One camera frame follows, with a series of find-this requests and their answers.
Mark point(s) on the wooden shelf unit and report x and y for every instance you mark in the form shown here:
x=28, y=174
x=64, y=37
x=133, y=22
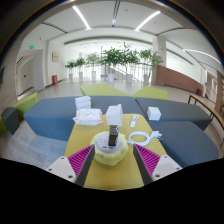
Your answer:
x=220, y=93

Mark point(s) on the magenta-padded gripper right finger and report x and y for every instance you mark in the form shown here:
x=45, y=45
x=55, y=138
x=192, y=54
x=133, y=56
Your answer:
x=148, y=160

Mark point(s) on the black charger block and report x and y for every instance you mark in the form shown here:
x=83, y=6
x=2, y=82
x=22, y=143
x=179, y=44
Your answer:
x=113, y=135

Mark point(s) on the framed wall picture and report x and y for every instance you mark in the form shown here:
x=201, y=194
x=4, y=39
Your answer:
x=55, y=57

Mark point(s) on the white tube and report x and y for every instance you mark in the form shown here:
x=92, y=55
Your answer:
x=134, y=120

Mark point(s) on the dark grey ottoman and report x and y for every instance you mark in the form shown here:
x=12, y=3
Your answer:
x=10, y=120

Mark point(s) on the large white box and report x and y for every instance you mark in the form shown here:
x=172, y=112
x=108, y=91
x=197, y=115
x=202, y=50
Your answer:
x=114, y=116

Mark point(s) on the ceiling light strips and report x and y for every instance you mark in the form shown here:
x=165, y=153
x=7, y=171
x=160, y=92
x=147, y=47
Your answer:
x=81, y=16

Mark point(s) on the red fire extinguisher cabinet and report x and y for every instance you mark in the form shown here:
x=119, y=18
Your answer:
x=54, y=80

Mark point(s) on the lime green sofa seat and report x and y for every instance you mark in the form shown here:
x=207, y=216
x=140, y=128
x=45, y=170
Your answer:
x=151, y=93
x=100, y=90

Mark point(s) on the potted green plants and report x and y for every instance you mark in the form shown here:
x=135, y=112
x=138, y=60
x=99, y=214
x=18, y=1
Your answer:
x=113, y=58

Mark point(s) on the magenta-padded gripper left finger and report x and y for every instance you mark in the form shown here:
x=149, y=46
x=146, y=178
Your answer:
x=80, y=161

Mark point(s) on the green exit sign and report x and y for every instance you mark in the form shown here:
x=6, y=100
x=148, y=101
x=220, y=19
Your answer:
x=32, y=46

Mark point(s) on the wooden bench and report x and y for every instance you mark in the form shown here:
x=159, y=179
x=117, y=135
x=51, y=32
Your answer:
x=206, y=104

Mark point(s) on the lime green bench seat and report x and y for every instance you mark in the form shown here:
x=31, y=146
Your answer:
x=26, y=103

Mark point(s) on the wide grey-blue sofa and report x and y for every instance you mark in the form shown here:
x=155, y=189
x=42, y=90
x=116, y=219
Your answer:
x=186, y=143

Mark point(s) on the long grey-blue sofa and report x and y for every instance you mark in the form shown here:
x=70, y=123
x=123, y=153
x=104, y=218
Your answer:
x=50, y=116

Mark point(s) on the small white cube box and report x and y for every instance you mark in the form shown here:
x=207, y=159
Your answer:
x=154, y=113

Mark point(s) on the curved grey-blue sofa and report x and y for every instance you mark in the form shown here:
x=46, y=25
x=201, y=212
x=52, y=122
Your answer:
x=180, y=111

